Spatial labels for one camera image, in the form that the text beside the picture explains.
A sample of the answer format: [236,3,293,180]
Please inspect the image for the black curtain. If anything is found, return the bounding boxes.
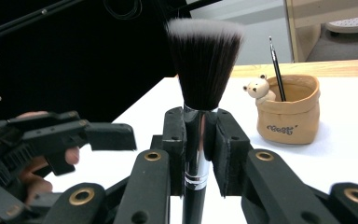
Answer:
[0,0,222,124]

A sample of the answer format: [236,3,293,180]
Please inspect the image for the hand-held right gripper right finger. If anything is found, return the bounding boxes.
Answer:
[204,108,253,198]

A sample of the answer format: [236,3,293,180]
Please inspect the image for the black metal stand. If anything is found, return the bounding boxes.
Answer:
[0,0,85,46]

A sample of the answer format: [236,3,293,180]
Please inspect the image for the thin black liner brush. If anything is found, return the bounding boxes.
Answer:
[268,35,287,103]

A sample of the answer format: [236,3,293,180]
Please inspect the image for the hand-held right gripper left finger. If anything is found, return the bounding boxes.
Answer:
[150,106,187,198]

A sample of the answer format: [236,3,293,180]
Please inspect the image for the round flat disc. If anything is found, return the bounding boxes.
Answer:
[324,13,358,35]

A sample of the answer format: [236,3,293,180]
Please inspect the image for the tan pot with bear figure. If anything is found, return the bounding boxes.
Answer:
[242,73,321,146]

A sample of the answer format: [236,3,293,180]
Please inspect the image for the black makeup brush silver ferrule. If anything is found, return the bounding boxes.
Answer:
[166,18,246,224]

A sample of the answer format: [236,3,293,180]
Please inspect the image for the light wooden desk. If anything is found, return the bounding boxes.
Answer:
[282,0,358,63]

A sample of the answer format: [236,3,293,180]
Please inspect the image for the white table cover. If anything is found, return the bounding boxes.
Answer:
[45,76,358,224]

